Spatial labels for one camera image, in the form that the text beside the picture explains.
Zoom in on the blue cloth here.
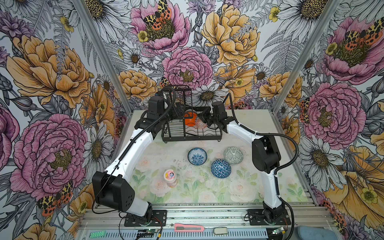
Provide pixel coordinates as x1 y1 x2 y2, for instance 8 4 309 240
298 226 338 240

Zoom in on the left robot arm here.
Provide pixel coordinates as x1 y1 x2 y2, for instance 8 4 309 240
92 94 184 225

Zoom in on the blue floral ceramic bowl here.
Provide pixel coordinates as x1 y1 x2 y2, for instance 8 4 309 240
188 148 208 166

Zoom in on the pink lidded small jar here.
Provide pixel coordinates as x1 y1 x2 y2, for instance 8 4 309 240
164 169 178 188

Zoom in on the green patterned ceramic bowl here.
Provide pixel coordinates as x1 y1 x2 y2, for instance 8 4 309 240
224 147 244 165

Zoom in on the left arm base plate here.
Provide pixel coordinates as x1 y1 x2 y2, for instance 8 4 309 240
124 210 168 227

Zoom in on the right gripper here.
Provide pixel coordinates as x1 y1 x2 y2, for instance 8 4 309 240
196 107 219 127

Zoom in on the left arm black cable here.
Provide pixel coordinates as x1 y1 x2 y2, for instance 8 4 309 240
91 86 177 215

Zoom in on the pink utility knife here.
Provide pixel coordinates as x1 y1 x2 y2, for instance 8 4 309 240
174 223 205 233

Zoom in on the dark blue patterned bowl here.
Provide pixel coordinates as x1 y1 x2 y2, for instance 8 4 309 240
211 159 232 179

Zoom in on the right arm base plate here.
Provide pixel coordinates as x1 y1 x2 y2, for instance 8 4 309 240
243 209 292 226

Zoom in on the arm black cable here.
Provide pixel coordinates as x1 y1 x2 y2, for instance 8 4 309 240
223 92 300 240
91 86 177 215

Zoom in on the black wire dish rack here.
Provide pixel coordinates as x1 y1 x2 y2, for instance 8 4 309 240
160 85 223 143

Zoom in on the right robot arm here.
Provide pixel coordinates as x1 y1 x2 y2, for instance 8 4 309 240
198 101 287 225

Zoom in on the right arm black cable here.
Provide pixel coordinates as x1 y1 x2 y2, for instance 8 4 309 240
223 92 300 240

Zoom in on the orange patterned ceramic bowl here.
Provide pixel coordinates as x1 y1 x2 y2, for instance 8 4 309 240
195 118 207 130

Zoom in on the orange plastic bowl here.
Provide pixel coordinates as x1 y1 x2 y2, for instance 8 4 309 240
184 111 198 127

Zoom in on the grey oval object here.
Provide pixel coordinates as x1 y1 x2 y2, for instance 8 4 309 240
213 227 228 236

